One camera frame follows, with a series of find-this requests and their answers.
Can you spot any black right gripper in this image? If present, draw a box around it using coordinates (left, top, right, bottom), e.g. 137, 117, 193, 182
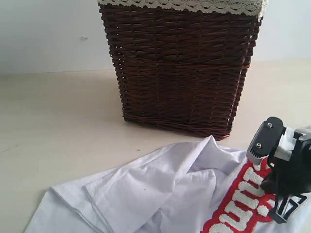
260, 140, 311, 223

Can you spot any white t-shirt red lettering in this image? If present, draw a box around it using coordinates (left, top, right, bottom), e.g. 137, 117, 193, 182
26, 137, 311, 233

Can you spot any dark brown wicker basket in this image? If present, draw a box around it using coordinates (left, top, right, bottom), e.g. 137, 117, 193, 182
99, 3, 262, 140

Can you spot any cream lace basket liner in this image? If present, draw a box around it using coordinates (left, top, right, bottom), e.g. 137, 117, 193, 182
98, 0, 268, 19

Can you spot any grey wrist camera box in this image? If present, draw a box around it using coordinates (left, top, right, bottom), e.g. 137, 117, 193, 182
246, 116, 285, 166

